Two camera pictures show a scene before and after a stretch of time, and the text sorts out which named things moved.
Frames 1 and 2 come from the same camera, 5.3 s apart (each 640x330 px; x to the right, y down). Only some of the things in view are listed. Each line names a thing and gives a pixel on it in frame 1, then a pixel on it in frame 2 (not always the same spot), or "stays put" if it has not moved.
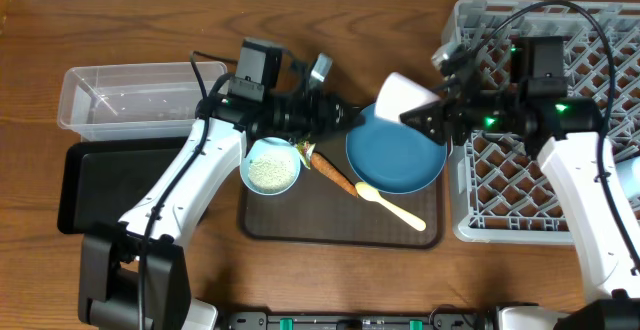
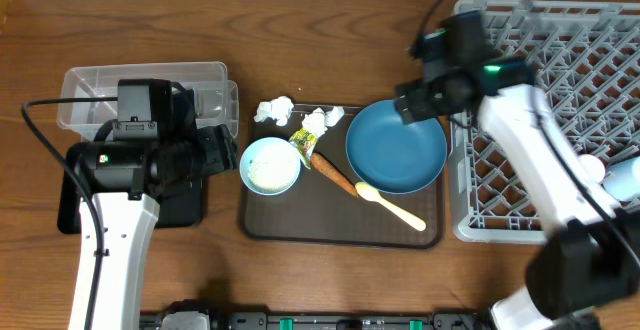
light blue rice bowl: [271, 166] stays put
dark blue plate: [393, 156] stays put
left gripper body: [317, 118] to [212, 157]
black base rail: [438, 321] stays put
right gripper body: [468, 115] to [431, 100]
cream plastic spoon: [370, 193] stays put
